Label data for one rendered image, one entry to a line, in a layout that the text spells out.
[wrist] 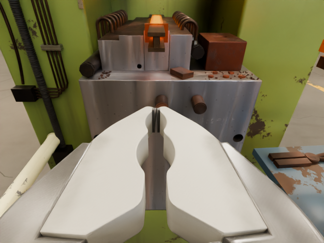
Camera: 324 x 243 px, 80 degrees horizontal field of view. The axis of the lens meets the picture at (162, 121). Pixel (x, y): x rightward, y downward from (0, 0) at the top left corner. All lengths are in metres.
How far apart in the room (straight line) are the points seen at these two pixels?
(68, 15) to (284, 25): 0.58
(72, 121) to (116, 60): 0.35
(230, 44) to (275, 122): 0.42
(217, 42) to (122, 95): 0.23
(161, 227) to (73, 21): 0.71
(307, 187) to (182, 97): 0.33
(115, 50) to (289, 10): 0.47
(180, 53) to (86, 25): 0.28
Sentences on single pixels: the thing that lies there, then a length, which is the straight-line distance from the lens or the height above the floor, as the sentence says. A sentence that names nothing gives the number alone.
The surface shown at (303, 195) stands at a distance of 0.52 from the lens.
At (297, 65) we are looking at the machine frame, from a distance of 0.74.
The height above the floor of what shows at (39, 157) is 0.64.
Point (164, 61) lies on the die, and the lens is 0.46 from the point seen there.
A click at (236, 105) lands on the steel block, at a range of 0.47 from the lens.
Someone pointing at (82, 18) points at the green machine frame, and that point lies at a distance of 0.61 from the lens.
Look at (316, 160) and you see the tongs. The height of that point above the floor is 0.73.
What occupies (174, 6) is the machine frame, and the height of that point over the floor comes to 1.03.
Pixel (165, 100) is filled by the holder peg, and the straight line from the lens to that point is 0.40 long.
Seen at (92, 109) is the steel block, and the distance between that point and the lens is 0.46.
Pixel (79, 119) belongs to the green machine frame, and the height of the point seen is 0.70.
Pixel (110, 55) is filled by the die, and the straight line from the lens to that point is 0.47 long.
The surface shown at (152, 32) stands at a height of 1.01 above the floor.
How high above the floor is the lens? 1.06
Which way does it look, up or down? 33 degrees down
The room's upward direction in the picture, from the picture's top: 1 degrees clockwise
